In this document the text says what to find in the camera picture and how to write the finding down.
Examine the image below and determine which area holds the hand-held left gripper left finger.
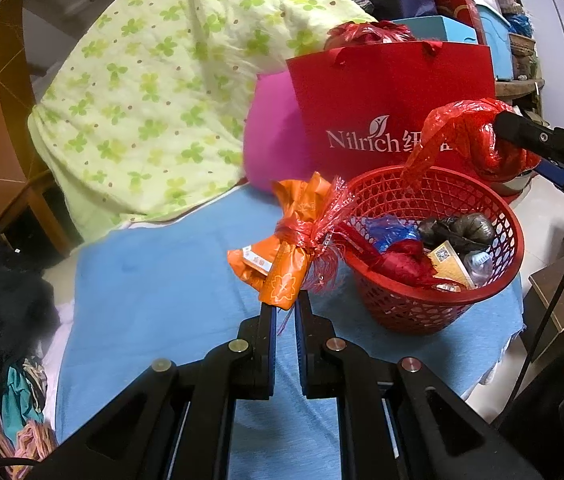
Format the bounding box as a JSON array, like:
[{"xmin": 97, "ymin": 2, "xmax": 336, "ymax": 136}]
[{"xmin": 22, "ymin": 302, "xmax": 279, "ymax": 480}]

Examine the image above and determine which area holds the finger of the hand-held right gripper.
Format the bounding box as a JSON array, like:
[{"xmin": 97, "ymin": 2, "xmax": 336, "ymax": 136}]
[
  {"xmin": 536, "ymin": 156, "xmax": 564, "ymax": 191},
  {"xmin": 493, "ymin": 110, "xmax": 564, "ymax": 155}
]

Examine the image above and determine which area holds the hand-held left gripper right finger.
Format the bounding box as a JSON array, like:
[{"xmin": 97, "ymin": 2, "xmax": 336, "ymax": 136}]
[{"xmin": 294, "ymin": 290, "xmax": 545, "ymax": 480}]

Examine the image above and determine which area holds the orange wrapper with red ribbon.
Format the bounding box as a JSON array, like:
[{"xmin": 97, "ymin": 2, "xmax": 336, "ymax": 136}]
[{"xmin": 227, "ymin": 171, "xmax": 347, "ymax": 311}]

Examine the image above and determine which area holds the black plastic bag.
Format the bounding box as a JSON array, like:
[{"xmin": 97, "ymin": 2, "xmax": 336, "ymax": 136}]
[{"xmin": 418, "ymin": 212, "xmax": 497, "ymax": 251}]

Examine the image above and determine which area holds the red plastic mesh basket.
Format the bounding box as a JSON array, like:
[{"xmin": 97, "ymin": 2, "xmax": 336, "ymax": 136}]
[{"xmin": 334, "ymin": 165, "xmax": 525, "ymax": 336}]

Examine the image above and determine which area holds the knotted red cloth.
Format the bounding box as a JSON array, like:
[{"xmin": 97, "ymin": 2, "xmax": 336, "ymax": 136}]
[{"xmin": 337, "ymin": 222, "xmax": 443, "ymax": 288}]

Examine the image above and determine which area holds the blue plastic bag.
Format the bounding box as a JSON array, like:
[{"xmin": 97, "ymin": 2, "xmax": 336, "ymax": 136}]
[{"xmin": 362, "ymin": 215, "xmax": 419, "ymax": 253}]

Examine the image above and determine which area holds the metal bowl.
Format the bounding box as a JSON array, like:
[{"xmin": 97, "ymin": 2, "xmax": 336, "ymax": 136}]
[{"xmin": 487, "ymin": 170, "xmax": 535, "ymax": 197}]

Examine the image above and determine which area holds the light blue storage bin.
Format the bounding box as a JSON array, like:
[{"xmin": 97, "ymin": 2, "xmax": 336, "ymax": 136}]
[{"xmin": 477, "ymin": 4, "xmax": 508, "ymax": 81}]

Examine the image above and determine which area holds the blue blanket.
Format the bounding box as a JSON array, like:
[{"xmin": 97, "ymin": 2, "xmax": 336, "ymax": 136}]
[{"xmin": 54, "ymin": 180, "xmax": 525, "ymax": 480}]

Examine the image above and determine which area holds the light blue cardboard box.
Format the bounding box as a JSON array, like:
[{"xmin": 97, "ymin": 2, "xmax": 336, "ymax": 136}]
[{"xmin": 389, "ymin": 15, "xmax": 480, "ymax": 43}]

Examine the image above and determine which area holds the red gift box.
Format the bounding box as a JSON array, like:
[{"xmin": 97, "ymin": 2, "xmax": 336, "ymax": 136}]
[{"xmin": 424, "ymin": 0, "xmax": 488, "ymax": 46}]

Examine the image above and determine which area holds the red paper shopping bag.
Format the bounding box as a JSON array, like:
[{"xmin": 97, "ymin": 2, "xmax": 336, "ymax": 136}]
[{"xmin": 286, "ymin": 40, "xmax": 498, "ymax": 173}]

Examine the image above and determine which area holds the shiny red plastic bag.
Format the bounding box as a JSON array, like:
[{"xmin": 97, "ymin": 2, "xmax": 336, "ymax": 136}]
[{"xmin": 327, "ymin": 21, "xmax": 415, "ymax": 51}]

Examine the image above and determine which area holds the pink pillow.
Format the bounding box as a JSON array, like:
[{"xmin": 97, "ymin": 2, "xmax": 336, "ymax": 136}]
[{"xmin": 243, "ymin": 71, "xmax": 323, "ymax": 193}]

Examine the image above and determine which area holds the pale pink bedsheet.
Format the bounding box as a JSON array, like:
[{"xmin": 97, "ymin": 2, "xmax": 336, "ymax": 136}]
[{"xmin": 42, "ymin": 300, "xmax": 77, "ymax": 396}]

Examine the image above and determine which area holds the pile of colourful clothes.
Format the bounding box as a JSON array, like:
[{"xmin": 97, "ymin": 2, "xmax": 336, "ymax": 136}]
[{"xmin": 0, "ymin": 355, "xmax": 57, "ymax": 466}]

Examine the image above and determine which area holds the green floral quilt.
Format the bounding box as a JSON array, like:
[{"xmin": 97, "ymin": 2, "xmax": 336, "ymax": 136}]
[{"xmin": 28, "ymin": 0, "xmax": 377, "ymax": 246}]

